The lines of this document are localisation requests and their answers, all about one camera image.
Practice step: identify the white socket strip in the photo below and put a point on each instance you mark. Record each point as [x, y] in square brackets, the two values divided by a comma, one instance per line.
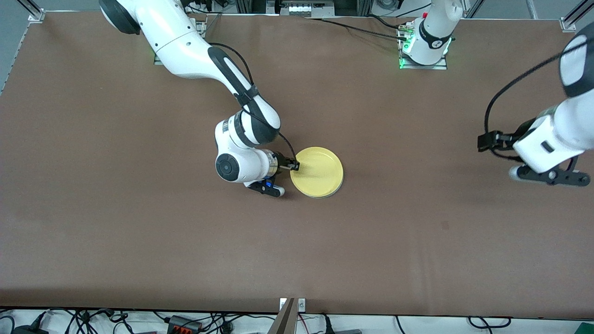
[308, 10]

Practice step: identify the yellow plate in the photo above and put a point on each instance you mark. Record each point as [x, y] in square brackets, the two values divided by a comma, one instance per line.
[318, 171]

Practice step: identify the black power strip red switches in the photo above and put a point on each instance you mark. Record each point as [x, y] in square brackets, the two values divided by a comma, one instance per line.
[183, 324]

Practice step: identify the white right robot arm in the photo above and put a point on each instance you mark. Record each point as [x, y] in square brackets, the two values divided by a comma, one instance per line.
[185, 51]

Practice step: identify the aluminium frame profile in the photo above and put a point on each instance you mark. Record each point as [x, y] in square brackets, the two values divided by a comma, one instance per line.
[577, 16]
[33, 11]

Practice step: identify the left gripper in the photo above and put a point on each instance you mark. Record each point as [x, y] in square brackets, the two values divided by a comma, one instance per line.
[503, 139]

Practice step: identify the white pole bracket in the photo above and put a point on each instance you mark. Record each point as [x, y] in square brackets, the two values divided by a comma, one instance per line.
[301, 305]

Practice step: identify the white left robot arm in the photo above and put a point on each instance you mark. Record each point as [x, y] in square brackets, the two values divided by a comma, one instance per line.
[575, 116]

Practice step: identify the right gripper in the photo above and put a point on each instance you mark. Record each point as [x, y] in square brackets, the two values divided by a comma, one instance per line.
[282, 163]

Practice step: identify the green floor object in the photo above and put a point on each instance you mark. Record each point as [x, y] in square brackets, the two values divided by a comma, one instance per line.
[587, 329]

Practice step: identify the grey camera pole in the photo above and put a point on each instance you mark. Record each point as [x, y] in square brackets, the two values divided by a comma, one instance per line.
[284, 320]

